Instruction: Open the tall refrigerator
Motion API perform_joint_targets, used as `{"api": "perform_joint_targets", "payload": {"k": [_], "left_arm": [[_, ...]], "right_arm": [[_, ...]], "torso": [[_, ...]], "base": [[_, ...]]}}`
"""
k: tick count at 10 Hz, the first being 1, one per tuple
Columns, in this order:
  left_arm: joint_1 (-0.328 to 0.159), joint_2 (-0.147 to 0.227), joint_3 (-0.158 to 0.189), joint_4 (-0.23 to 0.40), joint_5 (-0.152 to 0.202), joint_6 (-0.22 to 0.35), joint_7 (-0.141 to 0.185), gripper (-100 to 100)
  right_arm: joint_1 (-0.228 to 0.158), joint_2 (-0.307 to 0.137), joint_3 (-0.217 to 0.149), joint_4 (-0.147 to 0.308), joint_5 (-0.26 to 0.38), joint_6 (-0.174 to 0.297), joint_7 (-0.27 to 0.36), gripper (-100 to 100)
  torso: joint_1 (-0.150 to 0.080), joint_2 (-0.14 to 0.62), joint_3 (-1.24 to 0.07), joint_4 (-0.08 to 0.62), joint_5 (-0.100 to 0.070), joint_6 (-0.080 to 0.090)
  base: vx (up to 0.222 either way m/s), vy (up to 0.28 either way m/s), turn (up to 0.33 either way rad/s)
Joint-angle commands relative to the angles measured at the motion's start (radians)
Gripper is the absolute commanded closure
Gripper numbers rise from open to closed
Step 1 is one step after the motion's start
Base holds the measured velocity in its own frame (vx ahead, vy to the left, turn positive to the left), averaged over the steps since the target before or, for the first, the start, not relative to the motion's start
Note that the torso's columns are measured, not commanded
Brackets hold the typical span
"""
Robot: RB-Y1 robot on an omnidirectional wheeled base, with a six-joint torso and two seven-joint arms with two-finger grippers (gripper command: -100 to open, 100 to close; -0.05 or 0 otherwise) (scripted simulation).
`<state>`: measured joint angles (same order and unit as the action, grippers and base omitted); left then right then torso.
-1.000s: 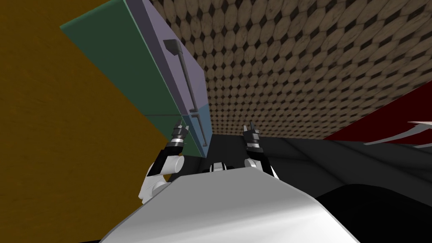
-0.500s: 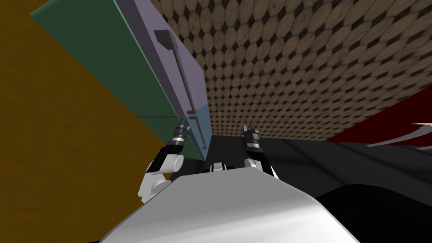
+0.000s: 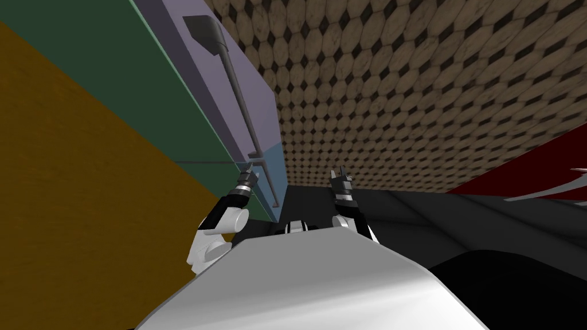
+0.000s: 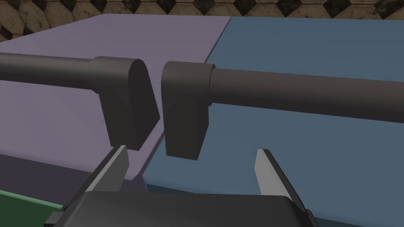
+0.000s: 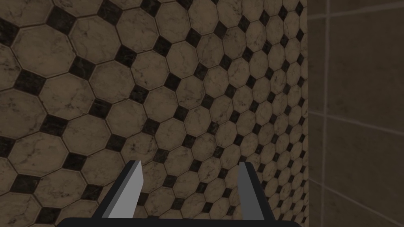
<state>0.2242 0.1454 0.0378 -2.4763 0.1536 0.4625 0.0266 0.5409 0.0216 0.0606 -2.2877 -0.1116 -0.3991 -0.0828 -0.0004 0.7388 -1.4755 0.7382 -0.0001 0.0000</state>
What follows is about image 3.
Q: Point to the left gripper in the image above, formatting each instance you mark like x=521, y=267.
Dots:
x=247, y=178

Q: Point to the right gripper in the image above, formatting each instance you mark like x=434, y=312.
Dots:
x=341, y=186

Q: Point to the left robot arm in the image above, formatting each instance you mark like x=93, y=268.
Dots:
x=224, y=220

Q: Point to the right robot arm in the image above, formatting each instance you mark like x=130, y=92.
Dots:
x=351, y=215

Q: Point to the blue refrigerator door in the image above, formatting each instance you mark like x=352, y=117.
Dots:
x=275, y=169

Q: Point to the purple refrigerator door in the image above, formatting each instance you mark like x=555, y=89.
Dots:
x=257, y=91

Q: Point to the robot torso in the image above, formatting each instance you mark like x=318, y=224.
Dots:
x=312, y=284

